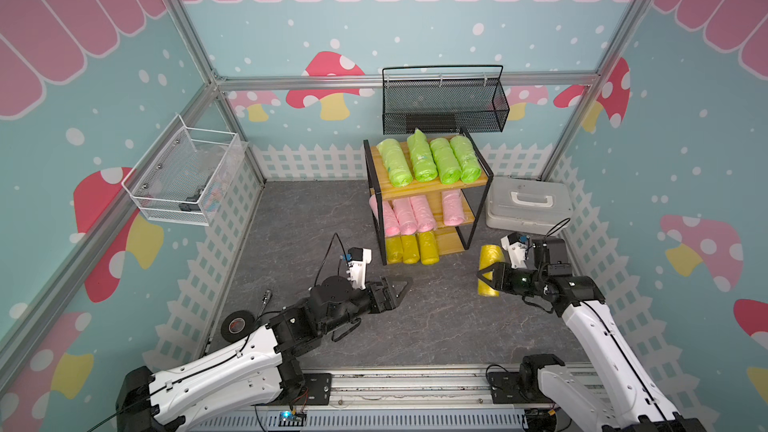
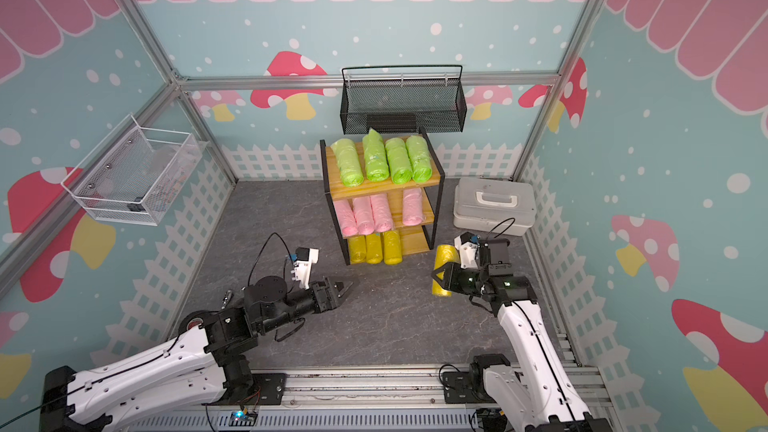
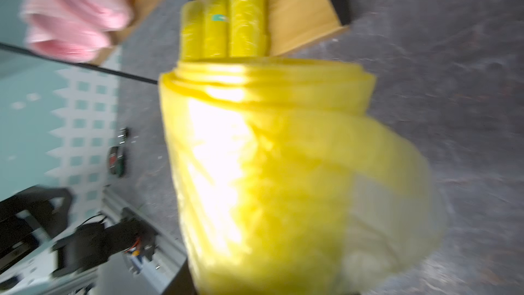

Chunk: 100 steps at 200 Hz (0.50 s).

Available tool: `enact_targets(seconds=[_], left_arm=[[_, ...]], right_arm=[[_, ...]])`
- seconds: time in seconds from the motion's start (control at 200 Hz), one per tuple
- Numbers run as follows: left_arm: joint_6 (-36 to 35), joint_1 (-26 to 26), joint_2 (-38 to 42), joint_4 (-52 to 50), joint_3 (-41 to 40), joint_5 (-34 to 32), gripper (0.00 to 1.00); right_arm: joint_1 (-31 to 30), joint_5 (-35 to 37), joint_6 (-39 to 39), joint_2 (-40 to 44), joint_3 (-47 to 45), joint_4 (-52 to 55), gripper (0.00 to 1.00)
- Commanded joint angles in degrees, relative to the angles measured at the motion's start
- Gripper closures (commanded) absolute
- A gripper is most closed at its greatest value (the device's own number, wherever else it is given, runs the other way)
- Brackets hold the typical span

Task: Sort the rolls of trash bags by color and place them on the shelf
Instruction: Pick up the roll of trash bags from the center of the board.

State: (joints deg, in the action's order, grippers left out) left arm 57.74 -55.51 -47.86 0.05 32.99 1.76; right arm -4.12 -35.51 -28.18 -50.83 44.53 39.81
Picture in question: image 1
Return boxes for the green circuit board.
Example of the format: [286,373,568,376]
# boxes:
[278,410,307,428]

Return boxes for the black object in white basket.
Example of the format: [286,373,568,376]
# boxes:
[179,191,201,212]

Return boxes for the black wire mesh basket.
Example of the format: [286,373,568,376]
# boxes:
[381,64,510,135]

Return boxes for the black tape roll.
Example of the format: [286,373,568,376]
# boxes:
[220,310,256,344]

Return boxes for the white wire mesh basket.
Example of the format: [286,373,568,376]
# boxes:
[122,116,246,226]

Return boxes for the wooden three-tier shelf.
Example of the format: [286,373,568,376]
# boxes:
[363,127,494,265]

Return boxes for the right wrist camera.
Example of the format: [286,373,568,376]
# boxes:
[501,232,531,269]

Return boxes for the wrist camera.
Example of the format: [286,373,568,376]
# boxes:
[501,232,531,269]
[346,247,372,290]

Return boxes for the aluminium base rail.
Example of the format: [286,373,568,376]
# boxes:
[188,364,607,431]

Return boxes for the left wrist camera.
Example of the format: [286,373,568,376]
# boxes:
[346,247,372,290]

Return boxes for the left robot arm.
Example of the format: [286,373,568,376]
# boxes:
[111,247,413,431]

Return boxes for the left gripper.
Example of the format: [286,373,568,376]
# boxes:
[321,277,413,335]

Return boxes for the yellow roll front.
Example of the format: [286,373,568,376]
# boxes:
[401,234,421,265]

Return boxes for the white plastic storage box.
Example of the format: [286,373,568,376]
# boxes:
[485,177,573,235]

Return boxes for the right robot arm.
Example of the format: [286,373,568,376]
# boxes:
[477,220,704,431]

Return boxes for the pink roll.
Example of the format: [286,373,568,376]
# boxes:
[409,195,437,233]
[369,195,401,238]
[441,189,466,227]
[392,197,418,235]

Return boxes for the yellow roll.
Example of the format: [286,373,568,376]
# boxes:
[477,245,505,297]
[417,231,440,265]
[401,234,421,265]
[385,236,404,265]

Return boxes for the green roll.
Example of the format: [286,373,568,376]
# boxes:
[450,135,483,184]
[407,128,438,182]
[376,138,413,187]
[430,138,461,185]

